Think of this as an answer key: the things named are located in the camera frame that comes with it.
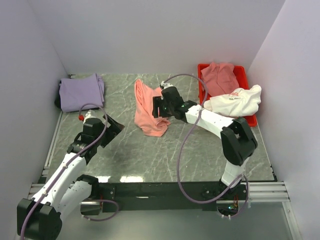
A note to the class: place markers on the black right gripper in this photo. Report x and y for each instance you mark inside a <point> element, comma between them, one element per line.
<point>158,102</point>

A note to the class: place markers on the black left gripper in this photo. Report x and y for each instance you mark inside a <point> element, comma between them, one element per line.
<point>113,130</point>

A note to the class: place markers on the salmon pink t shirt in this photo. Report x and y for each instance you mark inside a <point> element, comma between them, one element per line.
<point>150,126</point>

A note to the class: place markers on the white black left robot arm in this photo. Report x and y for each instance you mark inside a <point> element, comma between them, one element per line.
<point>41,217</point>

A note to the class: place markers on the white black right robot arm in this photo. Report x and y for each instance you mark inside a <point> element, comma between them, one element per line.
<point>237,139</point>

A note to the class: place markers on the folded lavender t shirt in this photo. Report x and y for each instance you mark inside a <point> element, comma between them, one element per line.
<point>87,92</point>

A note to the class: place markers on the dusty pink t shirt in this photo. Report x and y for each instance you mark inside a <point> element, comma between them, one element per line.
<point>219,78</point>

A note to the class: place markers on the white printed t shirt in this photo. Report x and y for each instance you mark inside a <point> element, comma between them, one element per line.
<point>239,103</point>

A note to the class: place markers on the red plastic bin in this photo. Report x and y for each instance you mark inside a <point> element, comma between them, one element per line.
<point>241,76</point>

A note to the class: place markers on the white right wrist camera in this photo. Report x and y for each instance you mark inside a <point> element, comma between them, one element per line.
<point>164,85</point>

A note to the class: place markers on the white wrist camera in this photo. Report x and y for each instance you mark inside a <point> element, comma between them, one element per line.
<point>88,115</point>
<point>164,85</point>

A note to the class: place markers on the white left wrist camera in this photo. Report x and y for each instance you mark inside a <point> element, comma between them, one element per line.
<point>88,115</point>

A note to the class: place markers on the aluminium frame rail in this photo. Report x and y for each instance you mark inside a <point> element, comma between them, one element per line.
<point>263,192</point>

